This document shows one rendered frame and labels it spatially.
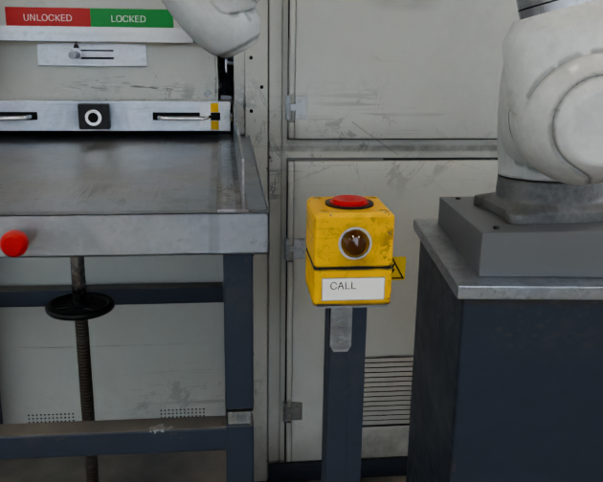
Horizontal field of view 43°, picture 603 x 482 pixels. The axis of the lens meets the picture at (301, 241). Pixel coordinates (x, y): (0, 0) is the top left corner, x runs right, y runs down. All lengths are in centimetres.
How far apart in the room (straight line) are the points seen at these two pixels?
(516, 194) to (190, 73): 74
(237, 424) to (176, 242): 29
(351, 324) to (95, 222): 36
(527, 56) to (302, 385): 109
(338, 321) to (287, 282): 91
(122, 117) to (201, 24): 46
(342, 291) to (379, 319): 100
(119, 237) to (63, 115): 66
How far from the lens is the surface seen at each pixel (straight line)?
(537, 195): 113
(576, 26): 92
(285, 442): 188
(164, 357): 178
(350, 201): 77
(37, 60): 162
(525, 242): 106
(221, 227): 97
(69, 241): 99
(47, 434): 113
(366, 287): 76
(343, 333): 80
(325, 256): 75
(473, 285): 102
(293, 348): 176
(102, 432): 112
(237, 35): 117
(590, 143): 88
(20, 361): 183
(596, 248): 110
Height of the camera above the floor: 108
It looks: 16 degrees down
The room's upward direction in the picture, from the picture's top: 1 degrees clockwise
